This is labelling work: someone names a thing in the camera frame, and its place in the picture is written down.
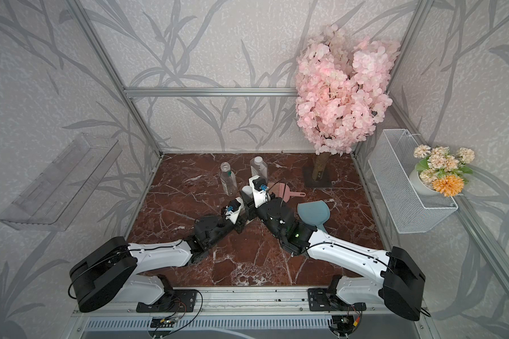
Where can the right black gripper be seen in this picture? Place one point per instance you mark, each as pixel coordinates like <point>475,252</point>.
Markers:
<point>249,207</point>

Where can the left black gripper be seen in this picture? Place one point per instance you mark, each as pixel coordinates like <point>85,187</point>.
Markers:
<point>239,224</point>

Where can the white bottle cap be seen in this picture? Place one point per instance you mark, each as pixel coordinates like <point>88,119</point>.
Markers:
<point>247,190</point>

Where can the square clear plastic bottle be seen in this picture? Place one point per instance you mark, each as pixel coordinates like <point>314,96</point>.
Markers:
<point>259,167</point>

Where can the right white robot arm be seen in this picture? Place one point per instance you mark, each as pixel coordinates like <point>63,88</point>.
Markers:
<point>389,278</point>

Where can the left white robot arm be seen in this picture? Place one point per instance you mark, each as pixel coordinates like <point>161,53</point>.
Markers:
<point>114,272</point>

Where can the blue dustpan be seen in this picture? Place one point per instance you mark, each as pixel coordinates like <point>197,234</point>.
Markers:
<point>315,213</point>

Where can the right base wiring bundle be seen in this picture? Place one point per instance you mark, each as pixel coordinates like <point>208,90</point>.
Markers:
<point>343,324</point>

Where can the pink artificial blossom tree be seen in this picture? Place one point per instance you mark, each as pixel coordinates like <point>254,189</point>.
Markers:
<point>342,93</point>

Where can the potted pastel flower bouquet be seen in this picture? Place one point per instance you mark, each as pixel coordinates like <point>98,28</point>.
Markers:
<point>440,172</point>

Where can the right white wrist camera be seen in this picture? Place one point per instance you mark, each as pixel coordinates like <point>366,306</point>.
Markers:
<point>259,189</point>

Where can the white wire mesh basket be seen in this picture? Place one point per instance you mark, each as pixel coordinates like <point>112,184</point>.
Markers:
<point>413,207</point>

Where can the clear acrylic wall shelf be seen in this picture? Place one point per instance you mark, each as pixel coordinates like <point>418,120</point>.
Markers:
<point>53,200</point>

